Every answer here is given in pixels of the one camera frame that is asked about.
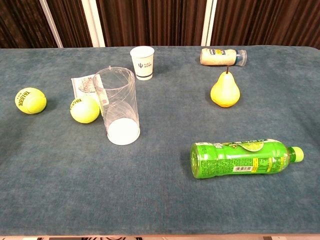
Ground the white paper cup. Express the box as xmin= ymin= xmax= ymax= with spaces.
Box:
xmin=129 ymin=45 xmax=156 ymax=81

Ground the yellow pear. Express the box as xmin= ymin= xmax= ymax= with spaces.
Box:
xmin=210 ymin=65 xmax=241 ymax=109

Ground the beige mayonnaise squeeze bottle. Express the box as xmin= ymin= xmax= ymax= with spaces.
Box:
xmin=199 ymin=47 xmax=248 ymax=67

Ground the yellow-green tennis ball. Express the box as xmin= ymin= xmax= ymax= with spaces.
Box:
xmin=14 ymin=87 xmax=48 ymax=115
xmin=69 ymin=95 xmax=101 ymax=124

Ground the thin grey frame post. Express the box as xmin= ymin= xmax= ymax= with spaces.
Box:
xmin=39 ymin=0 xmax=64 ymax=49

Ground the blue table cloth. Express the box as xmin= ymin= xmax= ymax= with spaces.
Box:
xmin=0 ymin=45 xmax=320 ymax=237

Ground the wide white frame post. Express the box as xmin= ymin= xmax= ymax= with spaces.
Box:
xmin=81 ymin=0 xmax=106 ymax=48

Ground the green drink bottle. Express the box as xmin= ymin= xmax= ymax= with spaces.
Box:
xmin=189 ymin=138 xmax=305 ymax=180

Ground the clear plastic ball tube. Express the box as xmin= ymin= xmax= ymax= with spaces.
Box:
xmin=92 ymin=65 xmax=141 ymax=146

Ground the dark brown curtain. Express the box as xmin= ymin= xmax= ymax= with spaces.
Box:
xmin=0 ymin=0 xmax=320 ymax=50

